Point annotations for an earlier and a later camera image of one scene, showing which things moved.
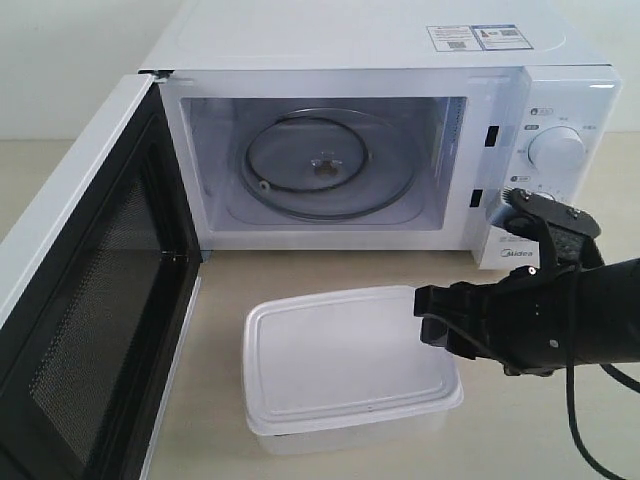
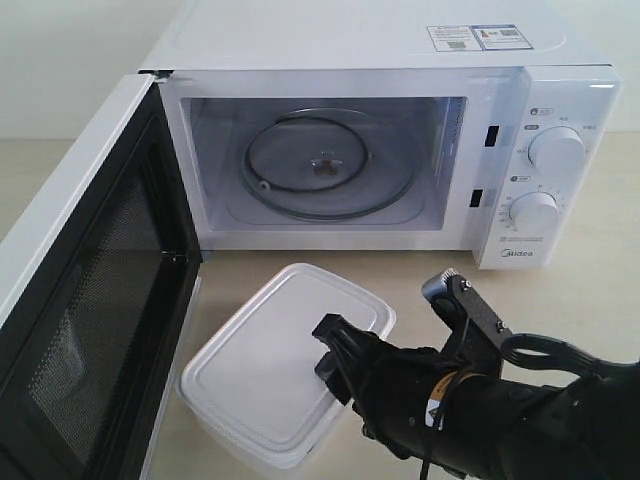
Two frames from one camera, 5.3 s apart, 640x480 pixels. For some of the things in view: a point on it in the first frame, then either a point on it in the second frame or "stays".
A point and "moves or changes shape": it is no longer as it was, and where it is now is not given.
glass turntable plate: [329, 164] stays
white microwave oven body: [386, 125] stays
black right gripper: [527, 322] -> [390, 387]
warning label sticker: [456, 38] stays
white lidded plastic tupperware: [344, 371] moves or changes shape
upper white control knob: [556, 150] stays
